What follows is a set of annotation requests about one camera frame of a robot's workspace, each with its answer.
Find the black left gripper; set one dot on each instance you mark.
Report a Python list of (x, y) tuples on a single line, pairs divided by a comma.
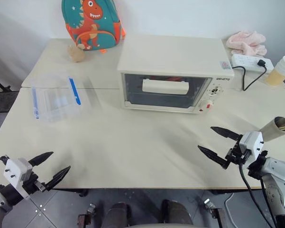
[(32, 183)]

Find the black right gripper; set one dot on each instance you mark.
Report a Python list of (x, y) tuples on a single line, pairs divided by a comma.
[(237, 154)]

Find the white control knob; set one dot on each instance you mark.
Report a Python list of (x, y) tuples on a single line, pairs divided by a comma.
[(215, 91)]

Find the dark red object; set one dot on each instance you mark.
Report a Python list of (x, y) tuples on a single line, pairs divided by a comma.
[(168, 78)]

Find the cream toaster oven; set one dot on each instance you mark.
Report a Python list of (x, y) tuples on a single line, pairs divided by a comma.
[(173, 52)]

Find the table caster wheel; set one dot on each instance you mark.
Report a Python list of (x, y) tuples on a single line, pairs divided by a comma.
[(209, 204), (91, 209)]

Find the clear box with blue latches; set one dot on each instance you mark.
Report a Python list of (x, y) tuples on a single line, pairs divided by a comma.
[(55, 99)]

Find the dark rounded shape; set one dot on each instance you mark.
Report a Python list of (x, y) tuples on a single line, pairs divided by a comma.
[(176, 212), (117, 215)]

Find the white power strip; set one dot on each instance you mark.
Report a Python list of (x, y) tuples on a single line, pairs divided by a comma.
[(245, 61)]

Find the paper coffee cup white lid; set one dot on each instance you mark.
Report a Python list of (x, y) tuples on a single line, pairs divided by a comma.
[(281, 71)]

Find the black tripod leg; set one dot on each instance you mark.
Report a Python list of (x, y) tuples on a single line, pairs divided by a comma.
[(0, 83)]

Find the pink fluffy towel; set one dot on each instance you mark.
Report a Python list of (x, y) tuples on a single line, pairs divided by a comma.
[(247, 42)]

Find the beige spiky toy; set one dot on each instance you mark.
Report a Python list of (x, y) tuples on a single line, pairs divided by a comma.
[(76, 54)]

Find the teal dinosaur backpack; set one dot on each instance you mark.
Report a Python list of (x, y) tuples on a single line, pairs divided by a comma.
[(92, 23)]

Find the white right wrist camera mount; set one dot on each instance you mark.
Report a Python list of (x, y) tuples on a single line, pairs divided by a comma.
[(251, 142)]

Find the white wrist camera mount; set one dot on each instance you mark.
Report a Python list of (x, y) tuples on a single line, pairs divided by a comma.
[(251, 142), (15, 172)]

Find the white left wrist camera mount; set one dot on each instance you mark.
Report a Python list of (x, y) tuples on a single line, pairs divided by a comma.
[(15, 172)]

